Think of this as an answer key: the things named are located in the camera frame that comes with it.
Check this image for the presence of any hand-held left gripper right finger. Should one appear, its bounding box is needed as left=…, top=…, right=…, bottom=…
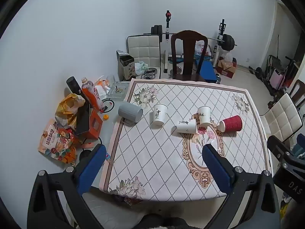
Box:
left=202, top=144, right=282, bottom=229

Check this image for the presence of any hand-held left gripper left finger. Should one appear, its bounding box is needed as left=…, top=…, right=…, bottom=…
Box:
left=27, top=144, right=107, bottom=229

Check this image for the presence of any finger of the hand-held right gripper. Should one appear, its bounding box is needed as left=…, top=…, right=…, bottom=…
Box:
left=267, top=135, right=296, bottom=159

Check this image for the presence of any red ribbed paper cup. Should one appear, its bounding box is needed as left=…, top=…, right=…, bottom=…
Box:
left=219, top=115, right=243, bottom=133

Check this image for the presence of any white paper cup black print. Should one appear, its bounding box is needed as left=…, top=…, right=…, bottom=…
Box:
left=176, top=119, right=197, bottom=134
left=152, top=104, right=168, bottom=126

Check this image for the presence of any grey mug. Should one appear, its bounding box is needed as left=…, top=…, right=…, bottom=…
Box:
left=118, top=101, right=144, bottom=126

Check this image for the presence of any white paper cup plant print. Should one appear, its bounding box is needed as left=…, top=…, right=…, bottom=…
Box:
left=197, top=106, right=212, bottom=127

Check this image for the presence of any white padded chair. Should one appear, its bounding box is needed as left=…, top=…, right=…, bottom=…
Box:
left=126, top=35, right=161, bottom=79
left=259, top=93, right=303, bottom=146

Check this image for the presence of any orange box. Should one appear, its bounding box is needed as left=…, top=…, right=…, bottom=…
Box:
left=76, top=104, right=103, bottom=141

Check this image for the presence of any orange snack packet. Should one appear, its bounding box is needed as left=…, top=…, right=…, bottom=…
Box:
left=38, top=119, right=78, bottom=166

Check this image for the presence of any dark wooden chair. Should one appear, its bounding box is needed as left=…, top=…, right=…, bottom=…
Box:
left=171, top=30, right=208, bottom=83
left=289, top=79, right=305, bottom=110

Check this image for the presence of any floral quilted table mat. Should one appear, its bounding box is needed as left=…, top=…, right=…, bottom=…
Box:
left=100, top=78, right=272, bottom=202

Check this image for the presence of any pink suitcase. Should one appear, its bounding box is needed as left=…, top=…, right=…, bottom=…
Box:
left=269, top=69, right=286, bottom=91

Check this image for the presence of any yellow plastic bag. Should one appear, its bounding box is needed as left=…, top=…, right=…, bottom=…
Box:
left=55, top=94, right=86, bottom=127

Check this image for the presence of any orange drink bottle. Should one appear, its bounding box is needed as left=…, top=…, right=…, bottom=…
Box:
left=81, top=77, right=104, bottom=111

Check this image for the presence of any black floor dumbbell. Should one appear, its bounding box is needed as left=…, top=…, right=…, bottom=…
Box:
left=248, top=66, right=264, bottom=79

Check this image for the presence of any glass ashtray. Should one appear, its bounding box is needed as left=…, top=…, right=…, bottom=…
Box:
left=106, top=81, right=130, bottom=101

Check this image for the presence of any black cylinder bottle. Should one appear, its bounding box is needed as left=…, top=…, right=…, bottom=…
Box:
left=66, top=76, right=84, bottom=98

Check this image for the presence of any cardboard box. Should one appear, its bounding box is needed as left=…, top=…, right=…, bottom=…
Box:
left=216, top=60, right=237, bottom=79

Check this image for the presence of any blue weight bench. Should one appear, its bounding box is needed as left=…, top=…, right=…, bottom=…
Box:
left=194, top=56, right=216, bottom=83

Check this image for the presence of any grey tea carton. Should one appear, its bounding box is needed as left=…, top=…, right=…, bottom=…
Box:
left=116, top=50, right=136, bottom=81

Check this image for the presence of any metal bowl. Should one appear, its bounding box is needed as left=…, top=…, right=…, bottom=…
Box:
left=141, top=67, right=158, bottom=79

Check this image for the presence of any pale crumpled cloth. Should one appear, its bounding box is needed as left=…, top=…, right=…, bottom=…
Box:
left=135, top=61, right=149, bottom=75

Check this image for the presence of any barbell with black plates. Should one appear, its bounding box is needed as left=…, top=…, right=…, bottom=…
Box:
left=144, top=25, right=237, bottom=52

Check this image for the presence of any white plastic bag red print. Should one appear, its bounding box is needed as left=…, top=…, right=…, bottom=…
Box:
left=194, top=40, right=212, bottom=56

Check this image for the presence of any white squat rack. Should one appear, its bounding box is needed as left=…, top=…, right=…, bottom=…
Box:
left=162, top=11, right=227, bottom=73

